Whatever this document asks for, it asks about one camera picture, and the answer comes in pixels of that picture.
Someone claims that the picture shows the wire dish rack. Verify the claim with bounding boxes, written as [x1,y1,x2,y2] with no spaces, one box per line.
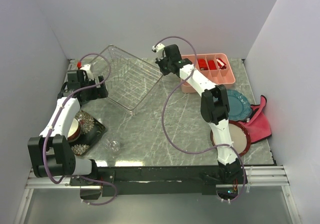
[101,45,163,115]

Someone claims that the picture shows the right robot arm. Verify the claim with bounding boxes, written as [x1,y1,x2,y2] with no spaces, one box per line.
[152,43,243,183]

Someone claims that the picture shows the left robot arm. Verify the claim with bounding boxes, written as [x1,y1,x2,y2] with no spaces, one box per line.
[27,69,108,185]

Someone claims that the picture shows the pink compartment tray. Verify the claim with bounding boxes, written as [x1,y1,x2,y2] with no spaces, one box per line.
[181,53,236,93]

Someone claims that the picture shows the red white item in tray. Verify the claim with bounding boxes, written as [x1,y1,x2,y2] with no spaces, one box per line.
[216,58,227,70]

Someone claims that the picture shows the black floral square plate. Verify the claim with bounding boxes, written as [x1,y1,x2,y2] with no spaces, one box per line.
[68,110,107,156]

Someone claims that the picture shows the cream bowl brown stripes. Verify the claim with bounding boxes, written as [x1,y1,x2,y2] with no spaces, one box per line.
[67,118,81,142]

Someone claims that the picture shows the clear glass cup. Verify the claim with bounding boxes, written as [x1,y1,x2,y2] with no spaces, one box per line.
[101,133,121,152]

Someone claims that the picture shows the teal scalloped plate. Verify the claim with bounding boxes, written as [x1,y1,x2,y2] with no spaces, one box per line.
[227,89,252,121]

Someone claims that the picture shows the red rimmed cream plate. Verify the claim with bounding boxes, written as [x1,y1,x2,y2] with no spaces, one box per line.
[209,119,251,156]

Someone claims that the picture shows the pink cloth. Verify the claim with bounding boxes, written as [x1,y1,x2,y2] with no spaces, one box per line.
[238,95,272,144]

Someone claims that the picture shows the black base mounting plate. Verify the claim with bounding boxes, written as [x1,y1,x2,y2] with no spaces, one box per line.
[69,165,248,197]

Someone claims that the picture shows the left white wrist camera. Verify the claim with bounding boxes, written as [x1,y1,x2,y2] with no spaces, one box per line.
[76,61,94,81]

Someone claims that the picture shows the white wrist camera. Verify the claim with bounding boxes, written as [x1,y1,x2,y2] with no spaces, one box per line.
[152,43,165,53]
[76,61,94,81]

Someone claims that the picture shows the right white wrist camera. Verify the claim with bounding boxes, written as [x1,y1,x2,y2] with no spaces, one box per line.
[152,43,165,53]

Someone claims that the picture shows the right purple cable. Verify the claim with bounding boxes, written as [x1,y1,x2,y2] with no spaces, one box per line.
[153,36,247,202]

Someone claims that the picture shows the purple cable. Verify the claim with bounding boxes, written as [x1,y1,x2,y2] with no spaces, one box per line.
[153,36,247,202]
[43,53,118,207]

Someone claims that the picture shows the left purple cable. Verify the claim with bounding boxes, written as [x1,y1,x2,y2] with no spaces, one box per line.
[43,53,118,207]

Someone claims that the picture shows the aluminium rail frame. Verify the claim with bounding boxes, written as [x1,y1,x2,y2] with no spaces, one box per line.
[14,166,302,224]

